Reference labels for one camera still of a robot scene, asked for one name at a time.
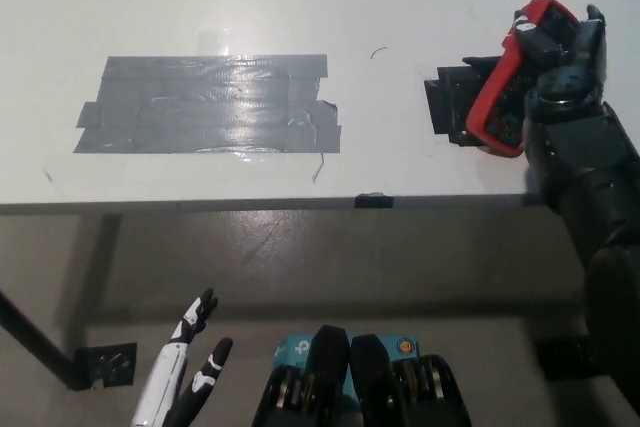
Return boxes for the grey duct tape patch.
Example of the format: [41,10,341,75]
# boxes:
[72,53,343,155]

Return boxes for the black floor tape patch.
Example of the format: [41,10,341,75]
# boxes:
[533,336,601,381]
[73,342,139,389]

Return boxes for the red digital multimeter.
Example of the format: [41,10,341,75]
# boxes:
[463,0,584,159]

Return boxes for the white and black left hand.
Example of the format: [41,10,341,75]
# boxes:
[130,287,234,427]

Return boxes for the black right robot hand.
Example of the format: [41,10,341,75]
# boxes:
[509,4,609,111]

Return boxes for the black table leg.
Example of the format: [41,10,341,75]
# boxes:
[0,289,81,391]

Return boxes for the black robot body teal tops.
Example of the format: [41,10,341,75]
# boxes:
[251,324,474,427]

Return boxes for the small black tape strip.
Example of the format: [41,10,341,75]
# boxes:
[353,191,395,210]

